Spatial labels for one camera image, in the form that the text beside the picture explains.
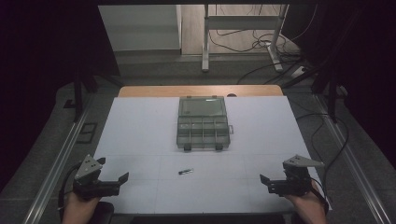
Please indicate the aluminium floor rail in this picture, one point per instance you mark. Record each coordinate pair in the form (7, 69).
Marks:
(56, 174)
(351, 158)

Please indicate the white cabinet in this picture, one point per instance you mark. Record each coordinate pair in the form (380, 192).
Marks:
(140, 28)

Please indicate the small black screw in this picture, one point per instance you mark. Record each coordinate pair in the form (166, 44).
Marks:
(186, 171)

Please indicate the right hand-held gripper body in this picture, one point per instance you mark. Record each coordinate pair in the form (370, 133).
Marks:
(295, 183)

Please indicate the clear plastic organizer box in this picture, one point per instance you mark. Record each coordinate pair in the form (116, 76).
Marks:
(202, 124)

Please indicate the white table mat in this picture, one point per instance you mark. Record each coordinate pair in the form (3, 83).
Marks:
(140, 130)

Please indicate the white desk frame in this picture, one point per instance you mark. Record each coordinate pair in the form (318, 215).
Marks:
(243, 22)

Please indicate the black metal stand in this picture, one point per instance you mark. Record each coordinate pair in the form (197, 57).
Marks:
(77, 96)
(332, 90)

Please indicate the white power strip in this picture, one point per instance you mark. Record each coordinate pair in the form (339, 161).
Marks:
(298, 72)

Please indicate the person's right hand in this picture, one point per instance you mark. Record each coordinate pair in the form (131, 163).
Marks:
(303, 202)

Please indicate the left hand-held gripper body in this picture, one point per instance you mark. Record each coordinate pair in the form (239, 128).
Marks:
(88, 168)

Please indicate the black padded object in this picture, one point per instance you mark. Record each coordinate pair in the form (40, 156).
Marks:
(104, 212)

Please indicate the person's left hand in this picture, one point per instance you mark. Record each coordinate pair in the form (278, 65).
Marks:
(77, 203)

